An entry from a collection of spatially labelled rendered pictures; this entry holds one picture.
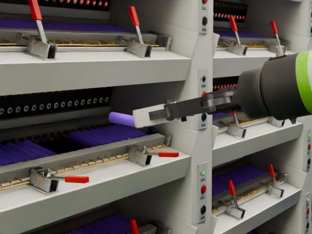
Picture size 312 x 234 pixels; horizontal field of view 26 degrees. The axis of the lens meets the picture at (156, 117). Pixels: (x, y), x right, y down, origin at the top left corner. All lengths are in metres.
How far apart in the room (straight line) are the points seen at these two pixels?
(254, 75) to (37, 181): 0.35
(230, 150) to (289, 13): 0.60
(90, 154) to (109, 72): 0.14
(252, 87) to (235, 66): 0.55
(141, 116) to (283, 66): 0.26
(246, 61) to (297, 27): 0.43
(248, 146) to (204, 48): 0.34
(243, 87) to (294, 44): 1.00
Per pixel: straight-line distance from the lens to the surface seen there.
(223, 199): 1.68
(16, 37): 1.02
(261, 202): 1.80
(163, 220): 1.41
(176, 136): 1.36
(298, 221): 2.05
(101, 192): 1.10
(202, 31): 1.37
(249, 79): 1.00
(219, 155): 1.48
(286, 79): 0.97
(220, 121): 1.62
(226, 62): 1.49
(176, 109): 1.04
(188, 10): 1.34
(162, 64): 1.24
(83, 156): 1.12
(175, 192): 1.38
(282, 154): 2.03
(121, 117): 1.14
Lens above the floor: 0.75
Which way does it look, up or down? 6 degrees down
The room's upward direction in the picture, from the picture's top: straight up
